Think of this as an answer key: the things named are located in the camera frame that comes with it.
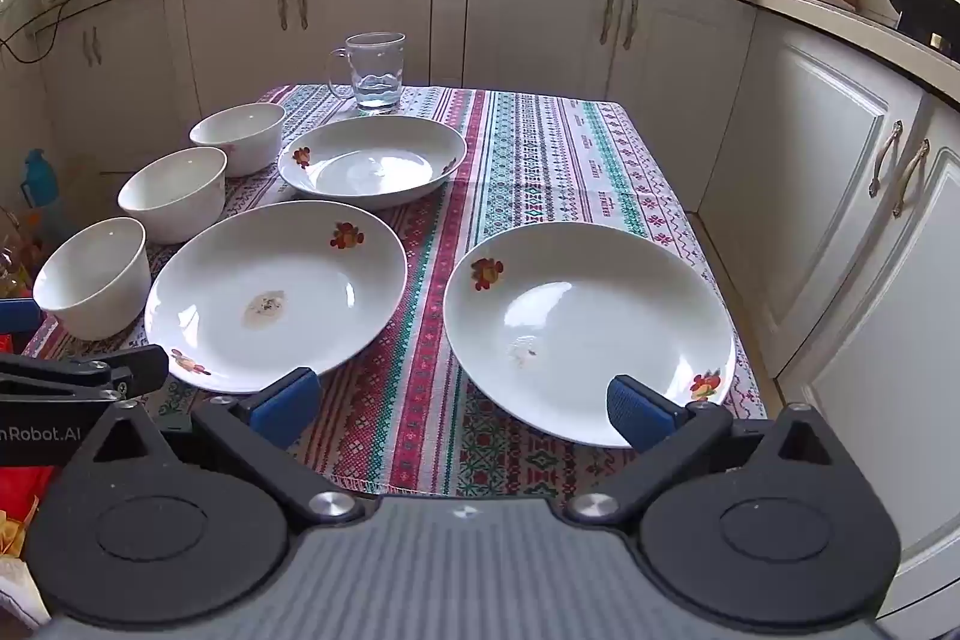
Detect white ceramic bowl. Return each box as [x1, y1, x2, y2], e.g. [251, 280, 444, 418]
[32, 217, 153, 341]
[118, 146, 228, 245]
[189, 102, 287, 178]

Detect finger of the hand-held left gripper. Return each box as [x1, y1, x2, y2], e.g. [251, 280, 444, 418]
[0, 301, 42, 335]
[0, 344, 170, 402]

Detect clear glass mug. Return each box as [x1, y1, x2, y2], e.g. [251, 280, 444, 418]
[326, 31, 407, 112]

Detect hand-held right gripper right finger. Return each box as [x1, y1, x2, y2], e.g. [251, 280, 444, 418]
[566, 374, 863, 526]

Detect patterned tablecloth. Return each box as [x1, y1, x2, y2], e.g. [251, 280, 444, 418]
[22, 81, 770, 498]

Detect red snack packet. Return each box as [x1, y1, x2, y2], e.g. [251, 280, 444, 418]
[0, 467, 53, 536]

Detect white kitchen cabinets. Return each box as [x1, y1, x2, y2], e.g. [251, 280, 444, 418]
[0, 0, 960, 618]

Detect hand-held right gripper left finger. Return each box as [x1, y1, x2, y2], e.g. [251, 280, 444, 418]
[75, 366, 368, 526]

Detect teal bottle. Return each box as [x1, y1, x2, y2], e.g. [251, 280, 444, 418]
[21, 149, 61, 236]

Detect white floral plate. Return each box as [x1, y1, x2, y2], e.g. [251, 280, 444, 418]
[144, 200, 408, 395]
[442, 222, 737, 448]
[277, 115, 470, 212]

